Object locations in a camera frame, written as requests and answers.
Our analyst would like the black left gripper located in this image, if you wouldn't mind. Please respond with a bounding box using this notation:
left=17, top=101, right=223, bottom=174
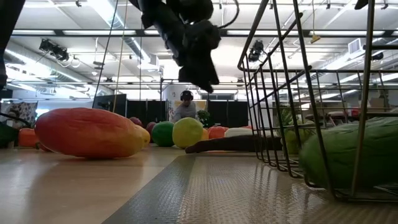
left=146, top=12, right=222, bottom=93

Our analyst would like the yellow-green apple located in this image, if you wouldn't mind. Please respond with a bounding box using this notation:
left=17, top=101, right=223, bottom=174
left=172, top=117, right=205, bottom=149

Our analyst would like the orange mini pumpkin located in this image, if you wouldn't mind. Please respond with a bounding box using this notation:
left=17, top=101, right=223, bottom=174
left=207, top=125, right=230, bottom=140

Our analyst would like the green lime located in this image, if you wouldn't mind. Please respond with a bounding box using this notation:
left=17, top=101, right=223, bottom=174
left=151, top=120, right=175, bottom=147

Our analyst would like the celery stalk bunch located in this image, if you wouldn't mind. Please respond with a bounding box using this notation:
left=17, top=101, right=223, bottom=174
left=223, top=105, right=301, bottom=138

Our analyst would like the small tapered purple eggplant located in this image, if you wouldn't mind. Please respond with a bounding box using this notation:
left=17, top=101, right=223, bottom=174
left=185, top=136, right=259, bottom=154

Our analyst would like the green grape bunch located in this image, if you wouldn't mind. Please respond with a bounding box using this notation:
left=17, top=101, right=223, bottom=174
left=283, top=119, right=317, bottom=155

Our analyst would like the green cucumber with striped end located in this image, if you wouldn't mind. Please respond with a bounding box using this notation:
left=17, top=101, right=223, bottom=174
left=298, top=116, right=398, bottom=190

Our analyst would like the orange carrot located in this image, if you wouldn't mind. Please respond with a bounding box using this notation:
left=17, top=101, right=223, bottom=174
left=17, top=127, right=40, bottom=148

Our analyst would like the white cylindrical tank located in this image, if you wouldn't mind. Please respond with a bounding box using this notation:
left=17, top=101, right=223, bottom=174
left=164, top=84, right=187, bottom=102

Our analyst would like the person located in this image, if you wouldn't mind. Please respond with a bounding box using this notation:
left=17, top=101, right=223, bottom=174
left=172, top=90, right=200, bottom=124

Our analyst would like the small background potted plant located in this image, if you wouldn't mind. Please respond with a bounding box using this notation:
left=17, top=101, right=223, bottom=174
left=197, top=109, right=212, bottom=128

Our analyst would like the thin tan slanted pole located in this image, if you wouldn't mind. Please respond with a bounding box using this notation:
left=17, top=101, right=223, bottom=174
left=111, top=0, right=129, bottom=113

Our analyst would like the thin black slanted pole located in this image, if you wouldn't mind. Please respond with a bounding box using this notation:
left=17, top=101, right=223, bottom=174
left=91, top=0, right=119, bottom=110

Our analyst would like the yellow hanging pendant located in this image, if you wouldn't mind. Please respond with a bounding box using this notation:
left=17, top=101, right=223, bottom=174
left=310, top=0, right=321, bottom=44

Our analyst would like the white ceiling vent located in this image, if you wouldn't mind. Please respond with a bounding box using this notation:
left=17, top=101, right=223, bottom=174
left=347, top=37, right=363, bottom=55

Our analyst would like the floral print cushion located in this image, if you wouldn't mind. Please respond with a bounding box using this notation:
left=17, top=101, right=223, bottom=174
left=0, top=101, right=39, bottom=130

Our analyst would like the silver ventilation duct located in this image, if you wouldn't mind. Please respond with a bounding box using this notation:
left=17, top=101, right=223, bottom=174
left=90, top=0, right=156, bottom=63

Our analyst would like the wire basket on tray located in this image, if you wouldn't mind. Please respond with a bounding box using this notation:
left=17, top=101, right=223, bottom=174
left=102, top=152, right=398, bottom=224

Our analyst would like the black overhead frame bar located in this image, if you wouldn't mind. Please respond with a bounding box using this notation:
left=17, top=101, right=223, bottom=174
left=11, top=29, right=398, bottom=37

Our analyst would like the wire mesh basket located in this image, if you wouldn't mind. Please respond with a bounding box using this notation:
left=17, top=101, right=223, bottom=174
left=238, top=0, right=398, bottom=203

